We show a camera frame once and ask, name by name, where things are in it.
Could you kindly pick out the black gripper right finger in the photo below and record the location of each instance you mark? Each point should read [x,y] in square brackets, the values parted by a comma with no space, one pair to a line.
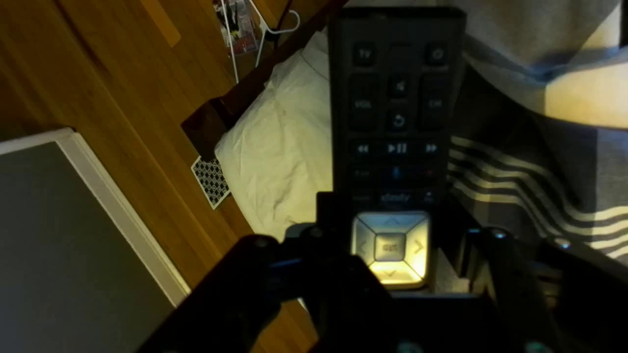
[454,237]

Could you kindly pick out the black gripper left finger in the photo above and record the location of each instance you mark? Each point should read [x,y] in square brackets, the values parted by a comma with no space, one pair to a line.
[334,221]

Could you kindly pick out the plaid yellow grey duvet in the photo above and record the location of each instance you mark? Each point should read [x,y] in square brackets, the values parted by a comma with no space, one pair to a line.
[543,162]

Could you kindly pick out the black tv remote control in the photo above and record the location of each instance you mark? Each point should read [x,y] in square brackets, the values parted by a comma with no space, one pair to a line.
[395,117]

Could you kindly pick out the white floor vent grille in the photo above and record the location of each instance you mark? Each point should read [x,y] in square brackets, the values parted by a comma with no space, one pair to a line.
[211,180]

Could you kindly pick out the white clothes hanger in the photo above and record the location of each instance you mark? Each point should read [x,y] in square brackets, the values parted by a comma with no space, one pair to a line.
[268,29]

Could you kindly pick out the small printed package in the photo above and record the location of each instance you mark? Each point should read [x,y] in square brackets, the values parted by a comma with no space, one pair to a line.
[244,21]

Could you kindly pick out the white baseboard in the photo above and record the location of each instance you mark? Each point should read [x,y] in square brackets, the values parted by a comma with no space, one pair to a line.
[111,208]

